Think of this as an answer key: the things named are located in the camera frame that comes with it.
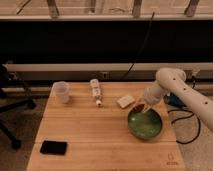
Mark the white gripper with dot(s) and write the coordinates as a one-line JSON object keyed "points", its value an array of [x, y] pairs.
{"points": [[146, 107]]}

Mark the red pepper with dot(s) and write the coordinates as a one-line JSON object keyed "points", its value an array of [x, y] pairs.
{"points": [[138, 108]]}

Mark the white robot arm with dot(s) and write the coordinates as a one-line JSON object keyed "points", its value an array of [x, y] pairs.
{"points": [[172, 80]]}

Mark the green ceramic bowl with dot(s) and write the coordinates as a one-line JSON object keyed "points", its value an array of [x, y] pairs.
{"points": [[145, 125]]}

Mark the white sponge block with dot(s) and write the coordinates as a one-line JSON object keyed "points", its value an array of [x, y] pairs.
{"points": [[125, 101]]}

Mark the blue object on floor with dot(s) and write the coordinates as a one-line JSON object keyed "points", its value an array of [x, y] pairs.
{"points": [[173, 100]]}

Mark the white squeeze tube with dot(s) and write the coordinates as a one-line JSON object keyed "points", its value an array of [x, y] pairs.
{"points": [[96, 91]]}

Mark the translucent plastic cup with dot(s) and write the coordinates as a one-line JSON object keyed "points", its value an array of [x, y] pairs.
{"points": [[61, 90]]}

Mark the black smartphone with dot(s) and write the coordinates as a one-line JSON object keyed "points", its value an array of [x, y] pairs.
{"points": [[53, 147]]}

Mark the black office chair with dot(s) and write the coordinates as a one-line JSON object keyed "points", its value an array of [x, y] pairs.
{"points": [[5, 76]]}

